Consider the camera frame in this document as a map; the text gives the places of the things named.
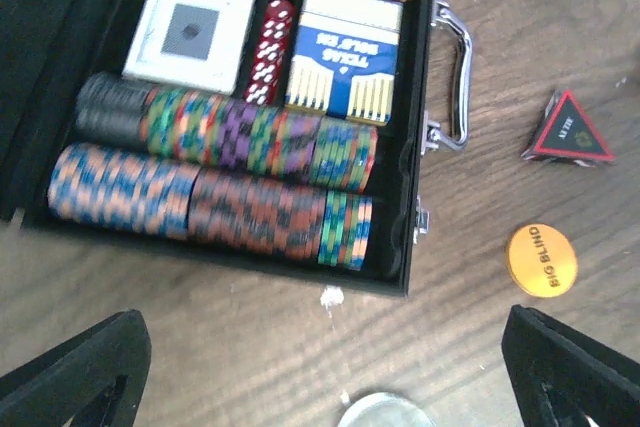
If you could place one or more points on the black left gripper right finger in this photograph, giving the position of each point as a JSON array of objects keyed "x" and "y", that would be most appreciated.
[{"x": 561, "y": 377}]

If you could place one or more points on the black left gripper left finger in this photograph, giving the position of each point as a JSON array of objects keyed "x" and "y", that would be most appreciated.
[{"x": 96, "y": 378}]

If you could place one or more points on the orange big blind button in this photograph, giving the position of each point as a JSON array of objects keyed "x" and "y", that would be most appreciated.
[{"x": 541, "y": 260}]

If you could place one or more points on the blue orange chip row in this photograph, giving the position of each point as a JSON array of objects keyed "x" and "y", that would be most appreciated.
[{"x": 116, "y": 189}]

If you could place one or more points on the red black triangular button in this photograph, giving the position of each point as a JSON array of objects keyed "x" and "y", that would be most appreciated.
[{"x": 565, "y": 134}]

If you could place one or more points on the clear round button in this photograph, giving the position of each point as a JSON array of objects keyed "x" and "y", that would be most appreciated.
[{"x": 384, "y": 409}]

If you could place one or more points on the mixed colour chip row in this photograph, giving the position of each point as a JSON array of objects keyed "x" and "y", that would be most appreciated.
[{"x": 220, "y": 131}]

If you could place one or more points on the white playing card deck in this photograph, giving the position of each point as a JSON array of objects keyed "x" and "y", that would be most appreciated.
[{"x": 192, "y": 43}]

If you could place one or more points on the blue yellow card box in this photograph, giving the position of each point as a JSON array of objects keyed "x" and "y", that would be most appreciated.
[{"x": 344, "y": 60}]

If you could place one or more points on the red dice row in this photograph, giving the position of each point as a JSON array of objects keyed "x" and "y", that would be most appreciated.
[{"x": 270, "y": 51}]

